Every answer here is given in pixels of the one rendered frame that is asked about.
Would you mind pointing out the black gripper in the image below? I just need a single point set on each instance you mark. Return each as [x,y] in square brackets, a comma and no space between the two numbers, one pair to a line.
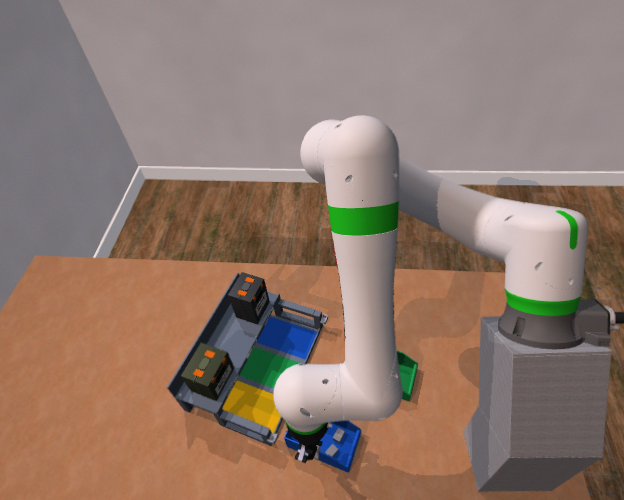
[313,447]

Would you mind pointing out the blue bin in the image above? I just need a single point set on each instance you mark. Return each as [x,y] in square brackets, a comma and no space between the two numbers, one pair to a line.
[340,458]

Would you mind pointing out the grey metal shelf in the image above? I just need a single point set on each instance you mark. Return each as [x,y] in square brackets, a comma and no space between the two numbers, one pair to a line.
[271,346]

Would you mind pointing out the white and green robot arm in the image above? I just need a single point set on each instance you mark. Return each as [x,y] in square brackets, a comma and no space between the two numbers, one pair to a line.
[543,247]

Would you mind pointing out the green bin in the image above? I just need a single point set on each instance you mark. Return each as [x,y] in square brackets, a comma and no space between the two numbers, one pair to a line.
[408,369]

